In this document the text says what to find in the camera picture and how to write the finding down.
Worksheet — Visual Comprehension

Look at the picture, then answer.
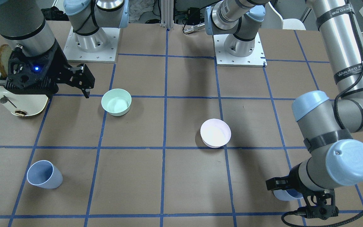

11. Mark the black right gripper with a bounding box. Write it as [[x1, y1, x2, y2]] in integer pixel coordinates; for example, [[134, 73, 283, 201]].
[[4, 41, 95, 99]]

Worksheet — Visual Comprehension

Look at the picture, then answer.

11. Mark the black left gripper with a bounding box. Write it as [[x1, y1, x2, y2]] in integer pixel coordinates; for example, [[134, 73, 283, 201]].
[[266, 176, 339, 220]]

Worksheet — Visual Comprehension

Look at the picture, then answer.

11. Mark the blue cup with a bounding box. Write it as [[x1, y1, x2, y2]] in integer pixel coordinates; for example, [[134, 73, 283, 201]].
[[26, 160, 63, 189], [273, 189, 303, 201]]

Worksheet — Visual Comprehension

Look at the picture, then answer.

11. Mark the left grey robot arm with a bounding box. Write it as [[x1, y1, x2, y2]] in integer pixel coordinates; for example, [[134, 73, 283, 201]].
[[266, 0, 363, 226]]

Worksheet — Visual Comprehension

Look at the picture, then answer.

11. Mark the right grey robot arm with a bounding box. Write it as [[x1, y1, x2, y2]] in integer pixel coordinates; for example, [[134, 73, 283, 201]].
[[0, 0, 129, 99]]

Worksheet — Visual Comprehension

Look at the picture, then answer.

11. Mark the green bowl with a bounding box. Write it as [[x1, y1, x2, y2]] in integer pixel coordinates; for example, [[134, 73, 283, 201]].
[[101, 89, 132, 116]]

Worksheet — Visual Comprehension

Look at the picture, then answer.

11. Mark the cream toaster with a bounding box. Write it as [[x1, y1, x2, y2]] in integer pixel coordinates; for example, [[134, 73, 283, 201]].
[[0, 86, 49, 117]]

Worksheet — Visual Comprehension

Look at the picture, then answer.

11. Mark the bread slice in toaster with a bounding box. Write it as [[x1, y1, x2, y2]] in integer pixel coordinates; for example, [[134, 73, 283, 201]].
[[0, 44, 12, 79]]

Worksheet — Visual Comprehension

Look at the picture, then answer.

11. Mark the pink bowl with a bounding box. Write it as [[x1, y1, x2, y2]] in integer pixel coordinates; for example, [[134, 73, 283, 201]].
[[200, 118, 231, 148]]

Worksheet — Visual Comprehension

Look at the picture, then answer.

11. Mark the white chair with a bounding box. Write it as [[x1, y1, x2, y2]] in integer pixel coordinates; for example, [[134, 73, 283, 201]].
[[261, 3, 306, 30]]

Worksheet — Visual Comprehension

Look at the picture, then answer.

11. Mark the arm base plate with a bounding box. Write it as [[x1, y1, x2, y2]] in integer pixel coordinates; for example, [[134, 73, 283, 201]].
[[213, 33, 268, 67], [62, 28, 122, 63]]

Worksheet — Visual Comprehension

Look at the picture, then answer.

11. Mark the aluminium frame post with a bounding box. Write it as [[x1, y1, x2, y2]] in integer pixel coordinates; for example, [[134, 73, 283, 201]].
[[158, 0, 174, 30]]

